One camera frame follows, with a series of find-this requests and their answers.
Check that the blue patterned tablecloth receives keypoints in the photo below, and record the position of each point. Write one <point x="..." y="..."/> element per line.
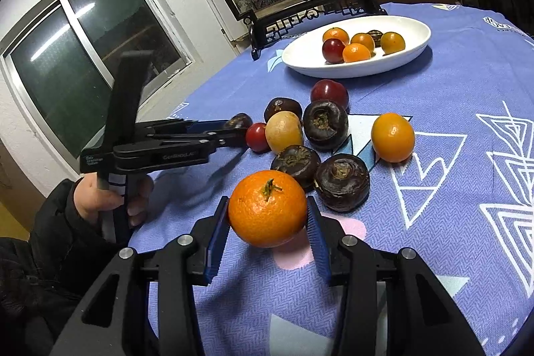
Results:
<point x="464" y="202"/>

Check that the orange fruit on table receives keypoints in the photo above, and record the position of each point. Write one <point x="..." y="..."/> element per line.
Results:
<point x="393" y="138"/>

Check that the dark chestnut in plate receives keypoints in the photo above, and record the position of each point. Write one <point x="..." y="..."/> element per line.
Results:
<point x="376" y="36"/>

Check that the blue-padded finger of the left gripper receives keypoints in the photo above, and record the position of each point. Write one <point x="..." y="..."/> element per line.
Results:
<point x="192" y="126"/>
<point x="232" y="138"/>

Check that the person's left hand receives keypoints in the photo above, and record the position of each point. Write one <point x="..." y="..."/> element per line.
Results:
<point x="90" y="201"/>

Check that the large orange tangerine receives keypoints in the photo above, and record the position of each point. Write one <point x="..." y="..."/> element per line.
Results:
<point x="267" y="209"/>

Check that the greenish orange in plate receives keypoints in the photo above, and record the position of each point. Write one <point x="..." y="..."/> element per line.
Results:
<point x="392" y="42"/>

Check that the red plum in plate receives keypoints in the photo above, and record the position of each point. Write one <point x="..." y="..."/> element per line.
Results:
<point x="332" y="50"/>

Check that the sliding glass window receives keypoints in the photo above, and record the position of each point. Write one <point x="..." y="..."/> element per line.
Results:
<point x="60" y="61"/>

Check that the white oval plate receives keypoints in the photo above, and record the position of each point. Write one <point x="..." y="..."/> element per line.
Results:
<point x="304" y="55"/>

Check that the yellow potato-like fruit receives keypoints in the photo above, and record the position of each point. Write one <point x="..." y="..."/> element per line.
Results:
<point x="282" y="130"/>

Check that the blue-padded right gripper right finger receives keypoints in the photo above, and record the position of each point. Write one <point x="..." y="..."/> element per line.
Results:
<point x="318" y="241"/>

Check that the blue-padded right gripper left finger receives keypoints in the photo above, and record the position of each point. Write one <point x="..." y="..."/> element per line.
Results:
<point x="219" y="229"/>

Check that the small red cherry tomato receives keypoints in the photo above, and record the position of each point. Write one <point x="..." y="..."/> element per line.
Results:
<point x="256" y="138"/>

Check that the large dark red plum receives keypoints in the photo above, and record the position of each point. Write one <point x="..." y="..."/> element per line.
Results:
<point x="328" y="89"/>

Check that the black left jacket sleeve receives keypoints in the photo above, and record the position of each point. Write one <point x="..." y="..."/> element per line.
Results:
<point x="44" y="278"/>

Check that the small orange in plate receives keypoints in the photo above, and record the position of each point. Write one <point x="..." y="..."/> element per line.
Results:
<point x="364" y="39"/>
<point x="355" y="52"/>
<point x="337" y="34"/>

